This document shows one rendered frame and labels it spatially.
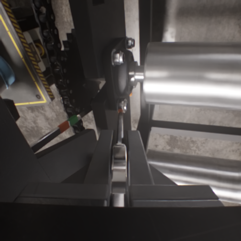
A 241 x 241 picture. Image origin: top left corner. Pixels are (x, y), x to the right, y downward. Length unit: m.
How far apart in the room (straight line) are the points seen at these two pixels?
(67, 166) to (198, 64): 0.23
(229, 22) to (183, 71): 0.96
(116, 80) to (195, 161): 0.31
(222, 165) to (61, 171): 0.41
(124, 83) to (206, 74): 0.13
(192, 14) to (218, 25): 0.16
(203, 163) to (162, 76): 0.29
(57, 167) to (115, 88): 0.17
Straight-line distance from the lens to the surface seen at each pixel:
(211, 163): 0.50
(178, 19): 1.18
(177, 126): 1.11
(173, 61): 0.28
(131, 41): 0.36
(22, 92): 1.41
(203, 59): 0.29
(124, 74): 0.30
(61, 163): 0.20
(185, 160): 0.49
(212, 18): 1.20
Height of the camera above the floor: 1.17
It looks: 49 degrees down
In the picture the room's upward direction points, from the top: 158 degrees counter-clockwise
